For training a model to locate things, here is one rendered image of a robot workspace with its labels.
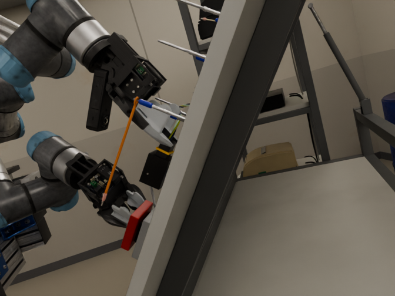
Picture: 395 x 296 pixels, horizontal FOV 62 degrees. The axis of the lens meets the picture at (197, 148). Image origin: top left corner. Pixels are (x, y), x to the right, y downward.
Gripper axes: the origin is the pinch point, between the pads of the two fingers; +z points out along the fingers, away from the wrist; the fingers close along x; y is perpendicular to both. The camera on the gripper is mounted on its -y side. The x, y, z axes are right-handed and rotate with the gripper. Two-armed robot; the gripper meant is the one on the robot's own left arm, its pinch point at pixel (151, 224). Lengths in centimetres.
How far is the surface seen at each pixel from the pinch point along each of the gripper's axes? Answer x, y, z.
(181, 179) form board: -1.8, 28.7, 14.5
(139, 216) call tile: -5.2, 20.5, 9.0
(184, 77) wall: 164, -135, -148
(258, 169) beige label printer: 74, -80, -18
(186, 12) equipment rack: 91, -17, -67
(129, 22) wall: 157, -89, -199
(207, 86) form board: 4.2, 36.3, 14.3
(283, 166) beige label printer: 81, -79, -8
